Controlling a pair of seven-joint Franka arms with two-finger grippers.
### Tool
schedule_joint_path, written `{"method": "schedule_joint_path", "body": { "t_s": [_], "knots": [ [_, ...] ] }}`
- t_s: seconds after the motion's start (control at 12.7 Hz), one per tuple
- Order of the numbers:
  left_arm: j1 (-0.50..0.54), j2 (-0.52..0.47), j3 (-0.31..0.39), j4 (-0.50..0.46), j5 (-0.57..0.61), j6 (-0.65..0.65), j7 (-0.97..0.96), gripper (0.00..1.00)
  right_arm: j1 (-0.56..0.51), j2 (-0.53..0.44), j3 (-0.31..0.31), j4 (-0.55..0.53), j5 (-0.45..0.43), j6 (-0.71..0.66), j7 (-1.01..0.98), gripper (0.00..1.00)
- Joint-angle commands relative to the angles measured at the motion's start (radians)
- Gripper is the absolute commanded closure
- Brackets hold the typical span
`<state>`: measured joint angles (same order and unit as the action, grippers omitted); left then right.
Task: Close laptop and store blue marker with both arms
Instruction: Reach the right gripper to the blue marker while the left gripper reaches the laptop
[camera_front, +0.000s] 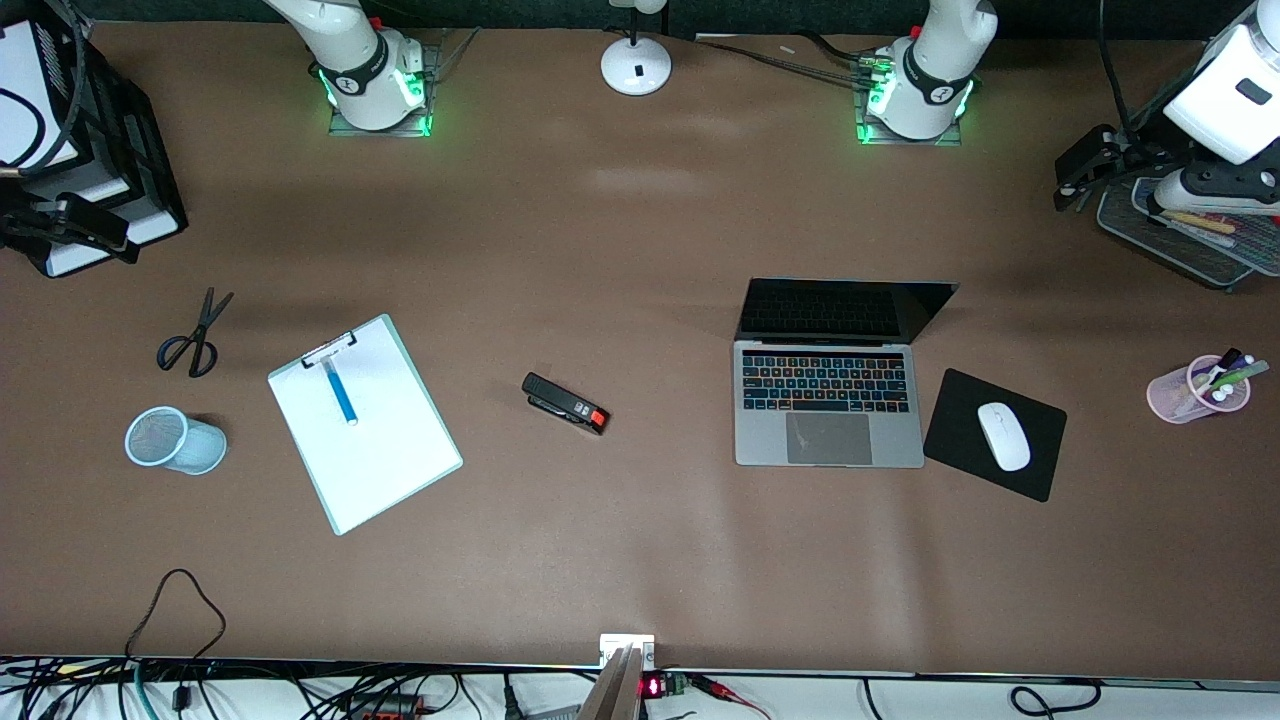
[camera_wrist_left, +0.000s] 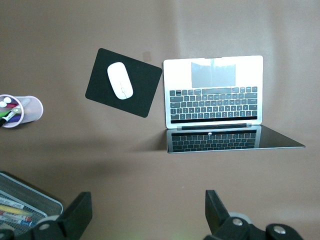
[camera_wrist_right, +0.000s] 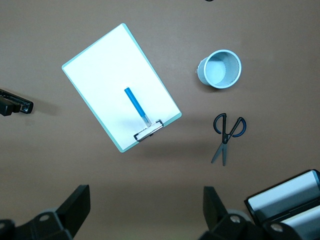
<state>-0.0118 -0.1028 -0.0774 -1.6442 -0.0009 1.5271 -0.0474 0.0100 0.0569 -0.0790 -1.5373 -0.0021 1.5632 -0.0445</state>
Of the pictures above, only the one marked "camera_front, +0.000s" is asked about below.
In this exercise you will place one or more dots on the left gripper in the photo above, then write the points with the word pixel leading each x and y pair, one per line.
pixel 1106 148

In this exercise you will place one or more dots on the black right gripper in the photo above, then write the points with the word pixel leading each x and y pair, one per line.
pixel 22 213

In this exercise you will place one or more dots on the blue marker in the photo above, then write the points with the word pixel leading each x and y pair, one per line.
pixel 341 395

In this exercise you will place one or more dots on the silver laptop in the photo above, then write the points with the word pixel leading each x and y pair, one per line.
pixel 828 420

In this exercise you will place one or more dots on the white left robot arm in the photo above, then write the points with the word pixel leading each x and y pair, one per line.
pixel 935 70

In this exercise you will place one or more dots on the yellow marker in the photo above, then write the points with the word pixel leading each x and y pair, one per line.
pixel 1200 221

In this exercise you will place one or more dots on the black marker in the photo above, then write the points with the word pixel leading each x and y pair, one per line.
pixel 1222 364

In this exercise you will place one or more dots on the purple marker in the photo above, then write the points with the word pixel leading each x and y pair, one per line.
pixel 1238 366

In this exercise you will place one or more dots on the green marker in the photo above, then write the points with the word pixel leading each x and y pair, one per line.
pixel 1245 374

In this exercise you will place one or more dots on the black stacked paper trays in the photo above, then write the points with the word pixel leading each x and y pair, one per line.
pixel 150 180

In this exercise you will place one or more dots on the dark mesh desk tray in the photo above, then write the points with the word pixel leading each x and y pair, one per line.
pixel 1200 262

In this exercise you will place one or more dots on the black scissors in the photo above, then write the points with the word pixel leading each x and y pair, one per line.
pixel 200 335

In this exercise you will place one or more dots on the white paper sheet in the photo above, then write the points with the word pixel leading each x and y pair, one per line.
pixel 20 90

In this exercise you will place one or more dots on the blue mesh cup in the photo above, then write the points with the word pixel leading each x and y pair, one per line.
pixel 190 445

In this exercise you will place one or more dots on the pink mesh cup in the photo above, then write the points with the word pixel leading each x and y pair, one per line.
pixel 1170 395

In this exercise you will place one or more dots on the white computer mouse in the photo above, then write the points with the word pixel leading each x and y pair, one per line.
pixel 1003 436

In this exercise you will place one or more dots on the black mouse pad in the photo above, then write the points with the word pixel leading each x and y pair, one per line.
pixel 955 420

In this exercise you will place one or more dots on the white clipboard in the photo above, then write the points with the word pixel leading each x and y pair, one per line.
pixel 380 460

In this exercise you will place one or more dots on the white round stand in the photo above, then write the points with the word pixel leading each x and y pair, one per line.
pixel 636 65

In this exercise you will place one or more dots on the black stapler red tip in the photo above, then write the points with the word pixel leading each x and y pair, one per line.
pixel 560 400

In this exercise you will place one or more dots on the small white box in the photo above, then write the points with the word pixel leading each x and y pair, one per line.
pixel 627 648

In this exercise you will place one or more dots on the circuit board red display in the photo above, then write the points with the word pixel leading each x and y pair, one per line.
pixel 662 686

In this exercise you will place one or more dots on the grey camera mount bar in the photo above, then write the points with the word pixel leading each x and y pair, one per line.
pixel 612 690

